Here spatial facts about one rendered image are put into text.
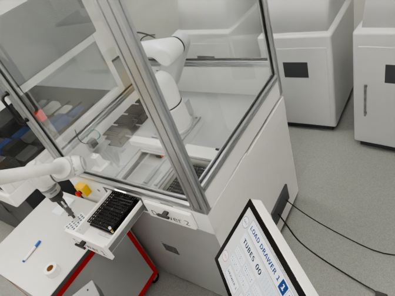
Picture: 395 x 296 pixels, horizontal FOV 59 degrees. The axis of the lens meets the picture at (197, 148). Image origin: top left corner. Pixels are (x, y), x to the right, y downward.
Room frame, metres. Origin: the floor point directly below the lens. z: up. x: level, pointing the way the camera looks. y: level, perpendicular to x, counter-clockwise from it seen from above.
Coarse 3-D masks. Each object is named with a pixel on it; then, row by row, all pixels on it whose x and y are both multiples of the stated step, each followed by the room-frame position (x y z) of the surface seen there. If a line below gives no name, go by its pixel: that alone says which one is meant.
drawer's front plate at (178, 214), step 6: (150, 204) 1.24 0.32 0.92; (156, 204) 1.22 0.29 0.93; (162, 204) 1.21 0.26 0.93; (150, 210) 1.26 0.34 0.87; (156, 210) 1.23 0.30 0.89; (162, 210) 1.20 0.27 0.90; (168, 210) 1.17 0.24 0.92; (174, 210) 1.14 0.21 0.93; (180, 210) 1.13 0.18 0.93; (156, 216) 1.25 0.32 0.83; (174, 216) 1.15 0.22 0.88; (180, 216) 1.12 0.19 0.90; (186, 216) 1.09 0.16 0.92; (192, 216) 1.09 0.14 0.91; (174, 222) 1.17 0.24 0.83; (180, 222) 1.14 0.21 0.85; (186, 222) 1.11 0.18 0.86; (192, 222) 1.08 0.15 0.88; (192, 228) 1.09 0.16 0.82
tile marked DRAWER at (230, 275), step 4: (228, 268) 0.71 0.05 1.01; (228, 272) 0.70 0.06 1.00; (232, 272) 0.68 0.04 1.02; (228, 276) 0.69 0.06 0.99; (232, 276) 0.67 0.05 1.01; (228, 280) 0.68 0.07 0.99; (232, 280) 0.66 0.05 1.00; (236, 280) 0.64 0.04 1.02; (232, 284) 0.65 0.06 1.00; (236, 284) 0.63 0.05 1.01; (232, 288) 0.64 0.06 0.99; (236, 288) 0.62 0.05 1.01
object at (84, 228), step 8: (104, 200) 1.45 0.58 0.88; (96, 208) 1.41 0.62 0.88; (136, 208) 1.29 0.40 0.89; (144, 208) 1.32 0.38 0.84; (88, 216) 1.37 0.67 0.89; (128, 216) 1.25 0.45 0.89; (136, 216) 1.27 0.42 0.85; (80, 224) 1.33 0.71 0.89; (88, 224) 1.35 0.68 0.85; (128, 224) 1.23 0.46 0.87; (80, 232) 1.31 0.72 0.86; (88, 232) 1.31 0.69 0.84; (96, 232) 1.29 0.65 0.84; (104, 232) 1.27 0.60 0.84; (120, 232) 1.19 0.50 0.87; (96, 240) 1.24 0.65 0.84; (104, 240) 1.22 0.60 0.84; (112, 240) 1.15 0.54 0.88; (120, 240) 1.17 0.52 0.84; (112, 248) 1.13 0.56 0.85
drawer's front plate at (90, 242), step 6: (66, 228) 1.30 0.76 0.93; (72, 234) 1.25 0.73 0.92; (78, 234) 1.23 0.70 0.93; (78, 240) 1.24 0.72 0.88; (84, 240) 1.19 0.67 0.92; (90, 240) 1.16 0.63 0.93; (84, 246) 1.23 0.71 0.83; (90, 246) 1.18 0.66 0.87; (96, 246) 1.13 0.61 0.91; (102, 246) 1.10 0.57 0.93; (96, 252) 1.17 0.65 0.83; (108, 252) 1.10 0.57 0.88
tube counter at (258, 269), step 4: (256, 264) 0.62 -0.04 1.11; (260, 264) 0.60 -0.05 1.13; (256, 268) 0.61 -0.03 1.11; (260, 268) 0.59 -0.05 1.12; (256, 272) 0.60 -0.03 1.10; (260, 272) 0.59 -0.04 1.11; (264, 272) 0.57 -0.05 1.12; (256, 276) 0.59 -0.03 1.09; (260, 276) 0.58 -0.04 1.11; (264, 276) 0.57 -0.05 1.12; (260, 280) 0.57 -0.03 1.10; (264, 280) 0.56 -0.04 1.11; (268, 280) 0.55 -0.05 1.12; (260, 284) 0.56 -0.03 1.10; (264, 284) 0.55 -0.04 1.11; (268, 284) 0.54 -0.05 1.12; (264, 288) 0.54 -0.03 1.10; (268, 288) 0.53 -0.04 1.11; (272, 288) 0.52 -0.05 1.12; (264, 292) 0.53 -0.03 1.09; (268, 292) 0.52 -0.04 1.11; (272, 292) 0.51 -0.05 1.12
